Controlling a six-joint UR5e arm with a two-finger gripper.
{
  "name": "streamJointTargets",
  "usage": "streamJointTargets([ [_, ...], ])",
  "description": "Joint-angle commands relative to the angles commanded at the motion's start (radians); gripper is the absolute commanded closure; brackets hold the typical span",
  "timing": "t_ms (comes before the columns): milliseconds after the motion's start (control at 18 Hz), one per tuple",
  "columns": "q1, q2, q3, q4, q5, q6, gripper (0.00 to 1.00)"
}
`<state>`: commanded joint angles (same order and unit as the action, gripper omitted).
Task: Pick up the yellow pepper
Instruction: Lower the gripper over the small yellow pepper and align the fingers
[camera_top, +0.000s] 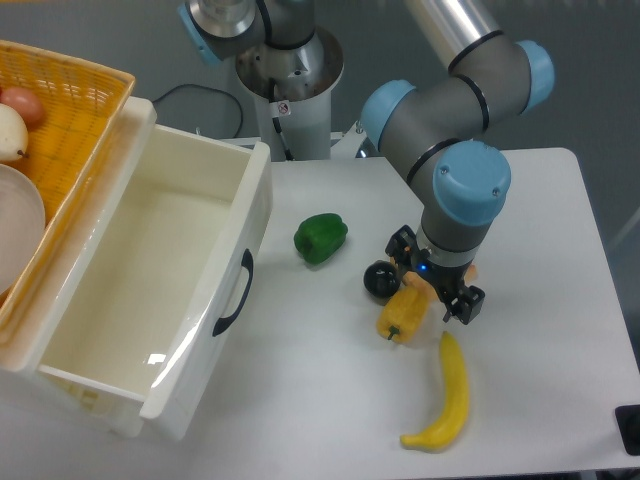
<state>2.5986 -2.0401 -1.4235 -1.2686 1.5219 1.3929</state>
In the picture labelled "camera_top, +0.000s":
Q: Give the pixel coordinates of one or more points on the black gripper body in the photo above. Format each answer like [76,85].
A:
[443,279]

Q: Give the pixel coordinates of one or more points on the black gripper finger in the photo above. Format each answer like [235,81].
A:
[463,304]
[401,245]

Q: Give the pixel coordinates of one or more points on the yellow bell pepper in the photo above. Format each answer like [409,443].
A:
[402,315]

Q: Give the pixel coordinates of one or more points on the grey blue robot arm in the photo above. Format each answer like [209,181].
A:
[430,138]

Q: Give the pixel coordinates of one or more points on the green bell pepper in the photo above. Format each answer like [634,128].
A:
[319,237]

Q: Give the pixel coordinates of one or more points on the orange carrot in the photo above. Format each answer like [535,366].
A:
[414,280]

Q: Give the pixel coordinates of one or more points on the dark round eggplant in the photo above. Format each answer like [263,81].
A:
[381,280]

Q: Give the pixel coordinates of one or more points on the yellow banana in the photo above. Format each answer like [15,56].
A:
[455,411]

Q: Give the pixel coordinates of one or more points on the black object table corner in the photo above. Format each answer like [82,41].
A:
[628,421]

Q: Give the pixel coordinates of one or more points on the white plastic drawer box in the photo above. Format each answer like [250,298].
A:
[118,331]

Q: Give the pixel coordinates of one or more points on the yellow woven basket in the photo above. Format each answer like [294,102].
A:
[82,100]

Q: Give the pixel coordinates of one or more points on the white plate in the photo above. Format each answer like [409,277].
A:
[22,224]

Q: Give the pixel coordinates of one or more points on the red apple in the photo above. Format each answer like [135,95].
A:
[25,103]

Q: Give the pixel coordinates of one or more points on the white pear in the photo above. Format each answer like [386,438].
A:
[13,135]

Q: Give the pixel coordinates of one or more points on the black drawer handle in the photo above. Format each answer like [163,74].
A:
[239,295]

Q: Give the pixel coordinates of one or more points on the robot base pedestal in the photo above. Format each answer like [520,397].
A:
[291,90]

